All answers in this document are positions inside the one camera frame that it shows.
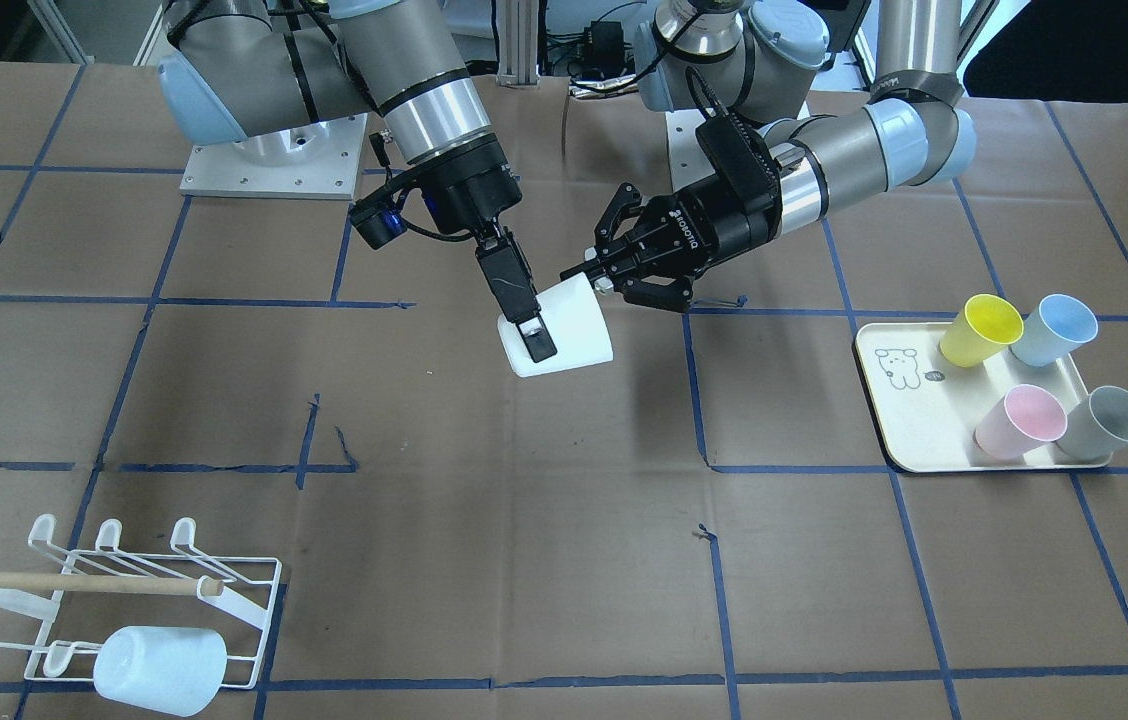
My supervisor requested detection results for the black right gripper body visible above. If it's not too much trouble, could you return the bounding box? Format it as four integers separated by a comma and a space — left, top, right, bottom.
418, 140, 522, 246

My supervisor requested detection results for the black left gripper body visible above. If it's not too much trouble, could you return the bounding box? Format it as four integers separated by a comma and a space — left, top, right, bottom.
590, 182, 779, 313

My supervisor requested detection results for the white ikea cup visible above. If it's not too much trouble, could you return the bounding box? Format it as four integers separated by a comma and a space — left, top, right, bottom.
497, 274, 614, 378

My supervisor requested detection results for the light blue ikea cup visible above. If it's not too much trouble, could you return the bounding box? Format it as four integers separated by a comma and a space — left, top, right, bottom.
92, 626, 227, 717

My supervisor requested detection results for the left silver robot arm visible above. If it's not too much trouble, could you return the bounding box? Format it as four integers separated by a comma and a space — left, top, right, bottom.
561, 1, 976, 313

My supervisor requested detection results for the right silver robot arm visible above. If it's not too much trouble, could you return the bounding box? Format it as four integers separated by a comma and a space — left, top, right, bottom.
160, 1, 558, 363

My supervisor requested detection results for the yellow ikea cup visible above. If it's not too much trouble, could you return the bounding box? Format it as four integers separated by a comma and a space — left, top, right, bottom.
938, 293, 1024, 368

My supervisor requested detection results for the pink ikea cup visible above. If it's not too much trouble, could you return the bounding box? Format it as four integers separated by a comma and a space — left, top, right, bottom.
973, 384, 1068, 460

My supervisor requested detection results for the grey ikea cup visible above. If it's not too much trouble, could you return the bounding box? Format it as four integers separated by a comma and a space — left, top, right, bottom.
1056, 386, 1128, 460

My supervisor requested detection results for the cream serving tray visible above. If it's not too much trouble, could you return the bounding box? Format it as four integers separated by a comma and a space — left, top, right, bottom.
855, 322, 1112, 473

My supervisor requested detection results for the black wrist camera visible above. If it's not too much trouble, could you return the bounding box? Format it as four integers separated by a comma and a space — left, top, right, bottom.
349, 192, 417, 251

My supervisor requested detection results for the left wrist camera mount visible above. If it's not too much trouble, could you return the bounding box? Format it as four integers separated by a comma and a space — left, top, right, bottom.
695, 113, 782, 214

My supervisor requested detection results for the aluminium frame post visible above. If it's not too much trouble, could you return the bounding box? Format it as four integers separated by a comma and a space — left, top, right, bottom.
494, 0, 546, 87

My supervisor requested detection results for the white wire cup rack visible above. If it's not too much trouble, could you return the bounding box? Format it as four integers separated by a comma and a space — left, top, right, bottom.
0, 513, 284, 691

